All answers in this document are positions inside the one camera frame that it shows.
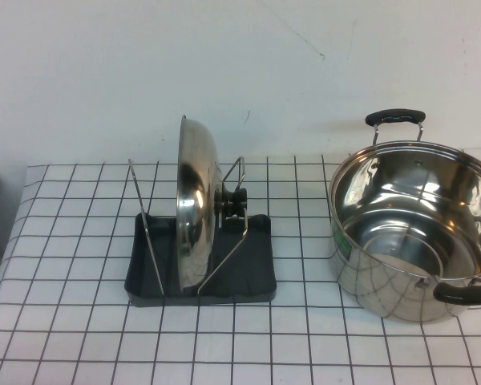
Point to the white black-grid tablecloth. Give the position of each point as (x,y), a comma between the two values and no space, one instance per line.
(304,341)

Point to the stainless steel lid black knob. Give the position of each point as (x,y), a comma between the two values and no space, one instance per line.
(196,208)

